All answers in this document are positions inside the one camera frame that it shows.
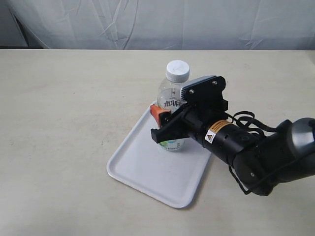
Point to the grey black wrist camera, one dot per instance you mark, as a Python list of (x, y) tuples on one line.
[(205, 91)]

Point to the white plastic tray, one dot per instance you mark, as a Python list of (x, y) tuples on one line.
[(171, 177)]

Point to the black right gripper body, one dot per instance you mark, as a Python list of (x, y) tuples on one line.
[(207, 127)]

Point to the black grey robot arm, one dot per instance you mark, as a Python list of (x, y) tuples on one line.
[(258, 157)]

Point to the white backdrop cloth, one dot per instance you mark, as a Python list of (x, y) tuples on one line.
[(168, 24)]

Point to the clear plastic bottle white cap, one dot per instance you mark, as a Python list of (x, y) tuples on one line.
[(169, 97)]

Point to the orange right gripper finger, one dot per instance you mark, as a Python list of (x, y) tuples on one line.
[(160, 115)]

